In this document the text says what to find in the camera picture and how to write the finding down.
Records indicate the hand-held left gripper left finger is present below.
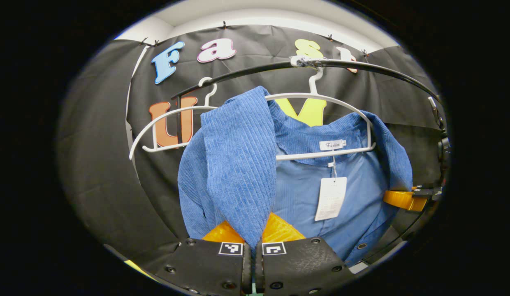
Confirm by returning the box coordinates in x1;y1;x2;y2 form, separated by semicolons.
123;220;253;296

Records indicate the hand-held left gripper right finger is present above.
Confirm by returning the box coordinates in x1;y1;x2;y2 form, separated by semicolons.
255;213;357;296

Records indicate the blue corduroy shirt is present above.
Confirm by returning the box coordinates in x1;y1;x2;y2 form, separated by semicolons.
178;86;414;268

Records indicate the white hanger with taped hook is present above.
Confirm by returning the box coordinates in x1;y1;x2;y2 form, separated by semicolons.
263;66;377;162

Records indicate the black clothes rack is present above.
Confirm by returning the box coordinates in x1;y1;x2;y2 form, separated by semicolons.
171;59;443;144

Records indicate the white plastic hanger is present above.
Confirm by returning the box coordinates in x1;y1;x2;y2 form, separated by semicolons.
129;77;218;161

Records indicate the white tape wrap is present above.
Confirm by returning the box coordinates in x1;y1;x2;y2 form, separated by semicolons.
290;55;320;69

